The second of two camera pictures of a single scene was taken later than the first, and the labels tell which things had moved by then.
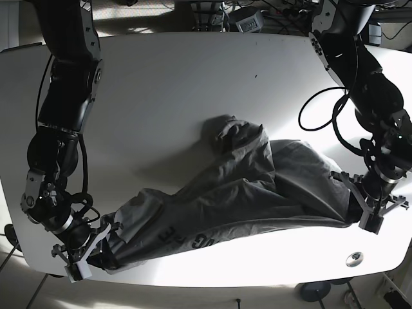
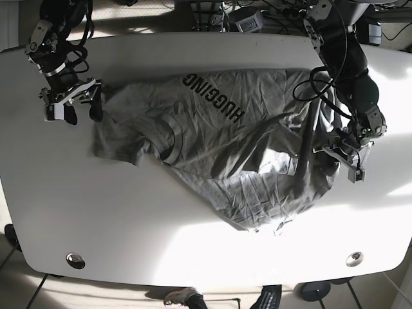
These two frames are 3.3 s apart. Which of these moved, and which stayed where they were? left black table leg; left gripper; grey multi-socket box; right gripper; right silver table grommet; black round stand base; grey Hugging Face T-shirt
Moved: left gripper; right gripper; grey Hugging Face T-shirt
Stayed: grey multi-socket box; right silver table grommet; black round stand base; left black table leg
